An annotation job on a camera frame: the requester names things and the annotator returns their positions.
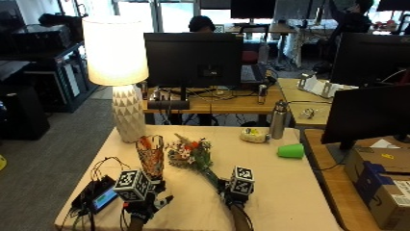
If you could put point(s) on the person's left hand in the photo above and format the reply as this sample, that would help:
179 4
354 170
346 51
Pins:
145 207

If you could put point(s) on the black background monitor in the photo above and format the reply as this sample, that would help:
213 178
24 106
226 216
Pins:
253 9

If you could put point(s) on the small metal object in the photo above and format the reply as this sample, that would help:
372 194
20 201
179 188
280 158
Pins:
307 113

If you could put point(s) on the black shelf unit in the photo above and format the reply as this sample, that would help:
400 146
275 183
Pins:
50 64

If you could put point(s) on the steel water bottle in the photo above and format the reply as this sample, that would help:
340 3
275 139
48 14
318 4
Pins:
278 120

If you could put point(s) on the black computer monitor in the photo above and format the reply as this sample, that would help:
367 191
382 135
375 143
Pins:
191 59
368 57
368 112

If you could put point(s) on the orange patterned glass vase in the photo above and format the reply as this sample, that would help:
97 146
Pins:
150 155

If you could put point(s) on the small silver can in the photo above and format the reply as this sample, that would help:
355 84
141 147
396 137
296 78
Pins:
262 93

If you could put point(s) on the white and yellow tape roll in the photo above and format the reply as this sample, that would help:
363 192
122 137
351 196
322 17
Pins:
253 135

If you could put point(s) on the white desk organiser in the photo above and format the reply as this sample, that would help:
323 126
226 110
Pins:
322 86

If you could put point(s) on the black floor cabinet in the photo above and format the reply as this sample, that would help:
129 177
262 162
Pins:
21 112

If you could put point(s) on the green plastic cup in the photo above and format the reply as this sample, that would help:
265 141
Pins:
290 150

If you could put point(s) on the white table lamp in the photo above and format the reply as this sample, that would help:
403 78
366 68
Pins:
115 54

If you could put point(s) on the mixed flower bouquet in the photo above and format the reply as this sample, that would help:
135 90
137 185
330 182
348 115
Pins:
189 154

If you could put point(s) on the wooden side table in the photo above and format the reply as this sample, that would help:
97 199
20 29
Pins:
328 179

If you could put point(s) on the person's right hand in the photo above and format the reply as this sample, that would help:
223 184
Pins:
231 198

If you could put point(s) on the white marker cube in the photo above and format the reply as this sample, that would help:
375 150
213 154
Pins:
130 185
242 180

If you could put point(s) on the open laptop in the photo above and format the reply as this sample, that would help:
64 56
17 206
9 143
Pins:
253 73

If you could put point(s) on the black device with blue screen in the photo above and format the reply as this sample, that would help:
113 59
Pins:
99 196

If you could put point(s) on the cardboard box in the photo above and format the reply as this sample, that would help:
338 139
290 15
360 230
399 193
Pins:
379 192

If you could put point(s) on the light wooden desk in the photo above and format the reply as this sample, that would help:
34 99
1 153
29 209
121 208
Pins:
300 102

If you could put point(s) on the cream tablecloth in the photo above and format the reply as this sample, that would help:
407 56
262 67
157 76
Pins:
273 192

